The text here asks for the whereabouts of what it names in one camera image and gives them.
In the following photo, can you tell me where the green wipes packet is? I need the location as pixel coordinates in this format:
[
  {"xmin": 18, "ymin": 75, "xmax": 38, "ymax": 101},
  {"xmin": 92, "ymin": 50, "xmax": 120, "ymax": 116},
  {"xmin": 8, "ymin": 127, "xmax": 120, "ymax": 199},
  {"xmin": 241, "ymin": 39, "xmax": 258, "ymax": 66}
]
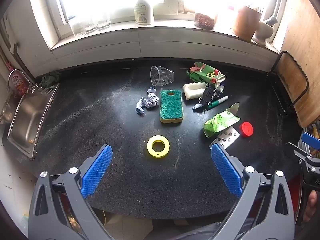
[{"xmin": 203, "ymin": 102, "xmax": 241, "ymax": 138}]

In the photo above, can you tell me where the green marker pen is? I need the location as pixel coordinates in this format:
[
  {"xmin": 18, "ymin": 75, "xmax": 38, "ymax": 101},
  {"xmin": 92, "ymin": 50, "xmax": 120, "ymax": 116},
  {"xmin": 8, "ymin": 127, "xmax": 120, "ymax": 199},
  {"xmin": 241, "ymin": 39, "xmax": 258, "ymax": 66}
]
[{"xmin": 205, "ymin": 96, "xmax": 229, "ymax": 110}]

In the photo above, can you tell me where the glass jar of red spice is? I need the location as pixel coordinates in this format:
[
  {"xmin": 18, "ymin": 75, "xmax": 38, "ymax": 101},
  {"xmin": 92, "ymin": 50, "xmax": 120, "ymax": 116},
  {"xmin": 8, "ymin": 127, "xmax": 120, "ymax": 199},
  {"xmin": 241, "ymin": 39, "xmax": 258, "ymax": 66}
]
[{"xmin": 194, "ymin": 10, "xmax": 217, "ymax": 30}]

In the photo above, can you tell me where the green dish cloth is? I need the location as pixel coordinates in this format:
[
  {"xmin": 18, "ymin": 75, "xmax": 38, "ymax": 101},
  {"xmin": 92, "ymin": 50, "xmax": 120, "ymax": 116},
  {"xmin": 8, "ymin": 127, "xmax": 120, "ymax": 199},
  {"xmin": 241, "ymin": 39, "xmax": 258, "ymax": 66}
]
[{"xmin": 40, "ymin": 70, "xmax": 62, "ymax": 88}]

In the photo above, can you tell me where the green scouring sponge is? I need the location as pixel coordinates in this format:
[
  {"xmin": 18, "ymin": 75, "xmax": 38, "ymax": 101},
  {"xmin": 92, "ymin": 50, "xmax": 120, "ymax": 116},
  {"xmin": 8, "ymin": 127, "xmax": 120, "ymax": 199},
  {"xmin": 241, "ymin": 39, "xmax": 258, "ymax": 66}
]
[{"xmin": 160, "ymin": 89, "xmax": 185, "ymax": 124}]

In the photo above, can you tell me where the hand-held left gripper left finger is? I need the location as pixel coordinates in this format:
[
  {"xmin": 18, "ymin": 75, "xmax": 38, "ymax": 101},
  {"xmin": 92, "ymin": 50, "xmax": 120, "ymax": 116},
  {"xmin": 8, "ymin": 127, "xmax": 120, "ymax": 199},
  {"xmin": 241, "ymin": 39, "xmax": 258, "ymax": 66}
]
[{"xmin": 28, "ymin": 144, "xmax": 113, "ymax": 240}]

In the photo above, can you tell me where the paper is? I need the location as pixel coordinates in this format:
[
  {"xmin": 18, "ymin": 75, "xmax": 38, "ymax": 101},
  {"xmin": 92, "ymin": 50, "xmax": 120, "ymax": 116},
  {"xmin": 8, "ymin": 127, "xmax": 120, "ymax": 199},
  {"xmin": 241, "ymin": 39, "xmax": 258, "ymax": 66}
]
[{"xmin": 136, "ymin": 87, "xmax": 160, "ymax": 116}]

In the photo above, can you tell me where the wooden utensil holder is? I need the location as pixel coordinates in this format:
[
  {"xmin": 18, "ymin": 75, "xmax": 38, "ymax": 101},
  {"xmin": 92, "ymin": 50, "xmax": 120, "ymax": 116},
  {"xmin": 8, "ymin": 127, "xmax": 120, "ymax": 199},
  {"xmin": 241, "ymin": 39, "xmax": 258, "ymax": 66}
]
[{"xmin": 232, "ymin": 5, "xmax": 264, "ymax": 42}]

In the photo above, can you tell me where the clear drinking glass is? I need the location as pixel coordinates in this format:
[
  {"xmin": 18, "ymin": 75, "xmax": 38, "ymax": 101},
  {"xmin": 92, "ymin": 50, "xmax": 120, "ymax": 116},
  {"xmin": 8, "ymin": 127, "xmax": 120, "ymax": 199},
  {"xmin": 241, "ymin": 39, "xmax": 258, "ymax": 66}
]
[
  {"xmin": 84, "ymin": 17, "xmax": 98, "ymax": 35},
  {"xmin": 96, "ymin": 14, "xmax": 112, "ymax": 31},
  {"xmin": 70, "ymin": 20, "xmax": 85, "ymax": 37}
]

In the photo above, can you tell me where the white stone mortar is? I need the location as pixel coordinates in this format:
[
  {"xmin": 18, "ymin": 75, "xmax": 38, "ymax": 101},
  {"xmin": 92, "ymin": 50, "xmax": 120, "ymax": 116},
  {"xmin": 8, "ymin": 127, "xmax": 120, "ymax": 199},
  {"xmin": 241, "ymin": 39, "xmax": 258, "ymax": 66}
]
[{"xmin": 252, "ymin": 21, "xmax": 275, "ymax": 47}]

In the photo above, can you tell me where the wooden board with black frame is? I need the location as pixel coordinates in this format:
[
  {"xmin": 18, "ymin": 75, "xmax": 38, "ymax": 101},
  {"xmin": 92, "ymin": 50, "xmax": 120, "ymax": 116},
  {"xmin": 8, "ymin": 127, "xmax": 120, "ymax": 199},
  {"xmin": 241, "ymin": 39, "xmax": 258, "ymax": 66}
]
[{"xmin": 274, "ymin": 51, "xmax": 310, "ymax": 109}]

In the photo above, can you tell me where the person's right hand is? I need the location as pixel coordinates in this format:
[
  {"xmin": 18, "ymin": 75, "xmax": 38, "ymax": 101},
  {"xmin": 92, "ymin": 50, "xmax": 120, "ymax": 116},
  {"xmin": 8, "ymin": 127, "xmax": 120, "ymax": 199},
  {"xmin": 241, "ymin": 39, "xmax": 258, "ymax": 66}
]
[{"xmin": 302, "ymin": 190, "xmax": 320, "ymax": 223}]

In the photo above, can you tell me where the red plastic cap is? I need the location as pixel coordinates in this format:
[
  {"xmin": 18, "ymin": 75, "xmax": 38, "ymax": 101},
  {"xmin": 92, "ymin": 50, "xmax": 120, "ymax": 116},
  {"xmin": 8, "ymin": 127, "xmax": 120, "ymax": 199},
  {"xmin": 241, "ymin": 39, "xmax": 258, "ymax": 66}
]
[{"xmin": 239, "ymin": 122, "xmax": 254, "ymax": 138}]

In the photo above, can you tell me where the silver blister pack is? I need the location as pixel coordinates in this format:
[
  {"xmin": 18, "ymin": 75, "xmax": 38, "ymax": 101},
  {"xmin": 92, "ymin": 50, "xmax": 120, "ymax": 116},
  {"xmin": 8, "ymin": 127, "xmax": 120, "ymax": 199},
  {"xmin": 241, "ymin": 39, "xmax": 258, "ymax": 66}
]
[{"xmin": 209, "ymin": 126, "xmax": 240, "ymax": 150}]

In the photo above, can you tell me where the yellow plastic ring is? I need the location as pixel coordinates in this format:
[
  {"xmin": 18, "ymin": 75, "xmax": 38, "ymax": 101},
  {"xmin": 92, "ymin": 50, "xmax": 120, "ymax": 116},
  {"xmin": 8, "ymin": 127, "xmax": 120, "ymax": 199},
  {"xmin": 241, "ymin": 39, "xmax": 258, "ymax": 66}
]
[{"xmin": 147, "ymin": 135, "xmax": 171, "ymax": 158}]

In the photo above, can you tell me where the white detergent bottle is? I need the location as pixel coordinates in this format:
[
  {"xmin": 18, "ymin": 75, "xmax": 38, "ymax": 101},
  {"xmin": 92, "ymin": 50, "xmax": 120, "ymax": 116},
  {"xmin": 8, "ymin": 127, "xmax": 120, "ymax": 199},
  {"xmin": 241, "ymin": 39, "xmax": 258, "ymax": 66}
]
[{"xmin": 134, "ymin": 0, "xmax": 154, "ymax": 25}]

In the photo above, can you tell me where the red label bottle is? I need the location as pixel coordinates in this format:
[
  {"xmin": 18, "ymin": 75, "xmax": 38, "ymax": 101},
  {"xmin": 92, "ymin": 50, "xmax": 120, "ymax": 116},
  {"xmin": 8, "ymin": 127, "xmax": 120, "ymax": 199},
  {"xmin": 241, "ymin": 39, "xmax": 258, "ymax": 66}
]
[{"xmin": 11, "ymin": 70, "xmax": 29, "ymax": 98}]

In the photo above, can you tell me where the green plastic piece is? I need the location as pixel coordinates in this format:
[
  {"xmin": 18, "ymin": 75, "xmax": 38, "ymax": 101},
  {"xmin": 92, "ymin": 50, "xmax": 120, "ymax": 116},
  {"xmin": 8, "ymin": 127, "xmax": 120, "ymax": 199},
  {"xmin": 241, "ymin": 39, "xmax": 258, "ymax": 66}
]
[{"xmin": 186, "ymin": 69, "xmax": 204, "ymax": 82}]

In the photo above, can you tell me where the colourful printed wrapper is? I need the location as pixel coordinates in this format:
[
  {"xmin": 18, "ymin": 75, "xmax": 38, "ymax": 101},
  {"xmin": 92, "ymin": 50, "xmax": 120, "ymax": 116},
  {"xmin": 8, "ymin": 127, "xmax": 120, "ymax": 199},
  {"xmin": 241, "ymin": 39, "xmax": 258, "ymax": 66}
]
[{"xmin": 189, "ymin": 62, "xmax": 227, "ymax": 87}]

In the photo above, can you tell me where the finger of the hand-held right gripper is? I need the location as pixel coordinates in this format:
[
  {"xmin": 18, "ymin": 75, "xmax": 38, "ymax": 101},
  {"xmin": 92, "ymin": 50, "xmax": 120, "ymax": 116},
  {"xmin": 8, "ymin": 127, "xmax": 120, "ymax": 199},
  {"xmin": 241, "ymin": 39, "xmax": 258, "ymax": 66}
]
[
  {"xmin": 301, "ymin": 132, "xmax": 320, "ymax": 147},
  {"xmin": 286, "ymin": 142, "xmax": 320, "ymax": 164}
]

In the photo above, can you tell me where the blue and white wrapper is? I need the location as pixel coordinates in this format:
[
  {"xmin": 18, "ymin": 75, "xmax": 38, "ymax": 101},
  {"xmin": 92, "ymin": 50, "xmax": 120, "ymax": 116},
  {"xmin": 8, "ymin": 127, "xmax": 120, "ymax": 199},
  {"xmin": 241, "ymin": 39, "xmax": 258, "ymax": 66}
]
[{"xmin": 192, "ymin": 100, "xmax": 208, "ymax": 110}]

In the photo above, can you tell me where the stainless steel sink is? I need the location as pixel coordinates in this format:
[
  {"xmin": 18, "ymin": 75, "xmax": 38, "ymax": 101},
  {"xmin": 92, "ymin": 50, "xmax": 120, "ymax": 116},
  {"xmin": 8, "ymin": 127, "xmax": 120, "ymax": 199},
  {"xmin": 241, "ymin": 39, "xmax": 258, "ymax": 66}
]
[{"xmin": 6, "ymin": 84, "xmax": 60, "ymax": 160}]

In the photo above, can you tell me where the white foam piece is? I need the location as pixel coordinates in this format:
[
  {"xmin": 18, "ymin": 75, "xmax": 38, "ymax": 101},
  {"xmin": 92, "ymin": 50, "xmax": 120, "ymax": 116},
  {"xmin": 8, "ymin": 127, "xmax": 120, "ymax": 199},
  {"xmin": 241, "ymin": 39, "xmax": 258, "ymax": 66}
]
[{"xmin": 182, "ymin": 82, "xmax": 208, "ymax": 100}]

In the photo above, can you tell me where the chrome faucet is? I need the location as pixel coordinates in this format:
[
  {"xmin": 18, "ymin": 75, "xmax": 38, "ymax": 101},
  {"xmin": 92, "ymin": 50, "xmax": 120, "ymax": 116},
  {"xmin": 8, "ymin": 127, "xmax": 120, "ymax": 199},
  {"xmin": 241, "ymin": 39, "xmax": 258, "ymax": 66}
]
[{"xmin": 6, "ymin": 69, "xmax": 38, "ymax": 93}]

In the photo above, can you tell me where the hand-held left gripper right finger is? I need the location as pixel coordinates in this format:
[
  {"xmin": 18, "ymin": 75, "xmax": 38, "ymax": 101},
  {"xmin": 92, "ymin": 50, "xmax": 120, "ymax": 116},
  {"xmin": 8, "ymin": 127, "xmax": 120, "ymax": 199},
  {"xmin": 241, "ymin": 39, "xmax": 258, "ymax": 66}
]
[{"xmin": 211, "ymin": 144, "xmax": 294, "ymax": 240}]

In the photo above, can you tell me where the clear plastic cup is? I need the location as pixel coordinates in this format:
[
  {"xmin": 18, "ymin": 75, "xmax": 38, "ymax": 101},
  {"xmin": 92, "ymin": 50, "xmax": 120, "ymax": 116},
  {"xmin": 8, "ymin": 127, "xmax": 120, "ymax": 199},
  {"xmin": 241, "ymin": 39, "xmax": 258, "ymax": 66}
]
[{"xmin": 150, "ymin": 65, "xmax": 175, "ymax": 87}]

